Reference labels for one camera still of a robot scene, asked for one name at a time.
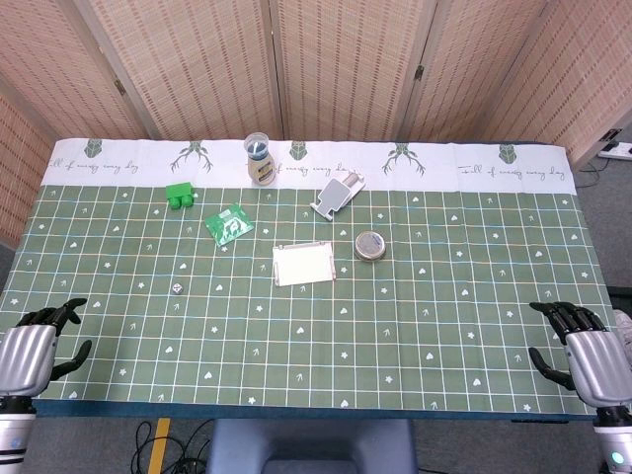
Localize bottle with blue cap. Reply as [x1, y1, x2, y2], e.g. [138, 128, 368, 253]
[243, 131, 277, 188]

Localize round metal tin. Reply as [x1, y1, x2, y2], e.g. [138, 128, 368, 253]
[353, 230, 387, 264]

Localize woven folding screen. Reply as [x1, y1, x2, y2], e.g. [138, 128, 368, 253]
[0, 0, 632, 248]

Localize white power strip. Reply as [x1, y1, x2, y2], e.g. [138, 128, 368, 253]
[595, 141, 632, 160]

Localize green grid tablecloth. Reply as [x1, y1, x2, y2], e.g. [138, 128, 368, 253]
[0, 138, 620, 415]

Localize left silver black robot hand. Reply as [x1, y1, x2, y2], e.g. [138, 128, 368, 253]
[0, 297, 94, 399]

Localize white rectangular tray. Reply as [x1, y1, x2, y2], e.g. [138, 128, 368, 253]
[272, 240, 340, 288]

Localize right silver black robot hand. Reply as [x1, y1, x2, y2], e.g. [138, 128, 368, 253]
[527, 301, 632, 410]

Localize white phone stand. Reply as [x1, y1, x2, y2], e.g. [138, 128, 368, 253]
[309, 172, 367, 221]

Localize yellow floor tape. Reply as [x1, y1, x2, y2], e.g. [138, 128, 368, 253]
[147, 417, 172, 474]

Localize green toy block vehicle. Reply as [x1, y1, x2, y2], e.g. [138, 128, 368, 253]
[165, 182, 198, 210]

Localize green plastic snack packet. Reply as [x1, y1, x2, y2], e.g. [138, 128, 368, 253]
[204, 203, 255, 246]

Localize black floor cable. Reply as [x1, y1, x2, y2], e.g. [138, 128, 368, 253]
[130, 419, 218, 474]

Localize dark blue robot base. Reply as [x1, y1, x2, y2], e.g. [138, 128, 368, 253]
[204, 419, 419, 474]

